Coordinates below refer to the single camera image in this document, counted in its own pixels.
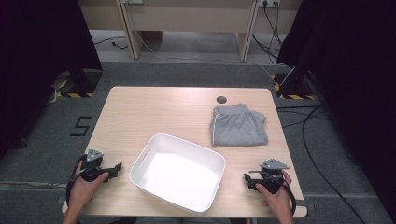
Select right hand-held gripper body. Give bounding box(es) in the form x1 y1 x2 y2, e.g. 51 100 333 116
248 158 290 195

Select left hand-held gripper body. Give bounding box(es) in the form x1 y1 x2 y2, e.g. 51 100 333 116
79 148 110 183

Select grey pants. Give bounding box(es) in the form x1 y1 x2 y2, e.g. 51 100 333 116
209 103 269 148

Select white plastic basket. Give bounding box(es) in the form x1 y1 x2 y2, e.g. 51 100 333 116
128 133 227 216

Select person's right hand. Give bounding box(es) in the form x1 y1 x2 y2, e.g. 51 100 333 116
255 169 294 217

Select person's left hand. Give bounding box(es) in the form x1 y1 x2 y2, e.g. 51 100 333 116
67 169 110 211

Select stand base with striped tape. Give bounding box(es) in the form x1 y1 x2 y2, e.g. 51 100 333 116
270 68 318 101
49 68 105 99

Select black curtain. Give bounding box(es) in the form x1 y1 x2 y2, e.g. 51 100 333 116
0 0 104 161
276 0 396 217

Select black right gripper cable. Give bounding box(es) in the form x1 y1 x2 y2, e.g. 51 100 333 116
280 182 298 217

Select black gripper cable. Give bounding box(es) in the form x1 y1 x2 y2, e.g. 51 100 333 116
280 182 298 217
64 153 89 208

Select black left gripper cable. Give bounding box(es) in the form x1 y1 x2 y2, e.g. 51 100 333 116
64 153 89 208

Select long black floor cable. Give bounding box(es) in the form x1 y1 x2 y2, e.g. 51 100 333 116
301 105 369 224

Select short black floor cable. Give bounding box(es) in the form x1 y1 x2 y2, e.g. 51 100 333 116
92 35 129 50

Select bundle of black hanging cables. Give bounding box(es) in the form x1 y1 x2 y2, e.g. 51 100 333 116
251 2 284 61

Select white wall socket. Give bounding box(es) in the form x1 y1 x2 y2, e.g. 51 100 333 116
258 0 282 8

